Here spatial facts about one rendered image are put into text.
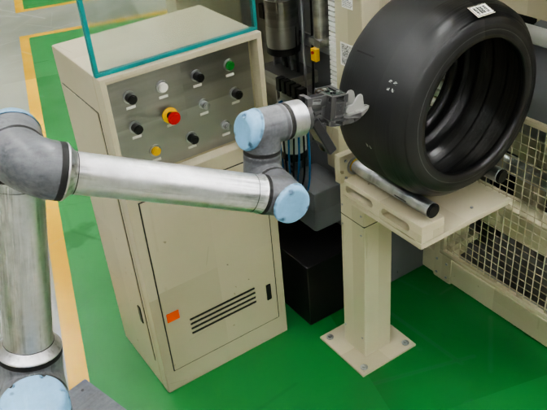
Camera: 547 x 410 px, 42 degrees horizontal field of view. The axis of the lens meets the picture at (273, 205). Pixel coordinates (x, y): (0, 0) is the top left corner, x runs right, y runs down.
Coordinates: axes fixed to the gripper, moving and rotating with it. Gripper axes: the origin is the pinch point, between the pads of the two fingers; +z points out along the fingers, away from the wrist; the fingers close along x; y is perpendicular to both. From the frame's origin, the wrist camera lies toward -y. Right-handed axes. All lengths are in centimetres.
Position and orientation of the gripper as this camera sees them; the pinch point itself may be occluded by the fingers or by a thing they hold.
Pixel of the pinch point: (364, 109)
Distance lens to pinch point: 187.9
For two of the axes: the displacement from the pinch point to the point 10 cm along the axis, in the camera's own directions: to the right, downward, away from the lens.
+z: 8.3, -2.6, 5.0
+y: 0.2, -8.7, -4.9
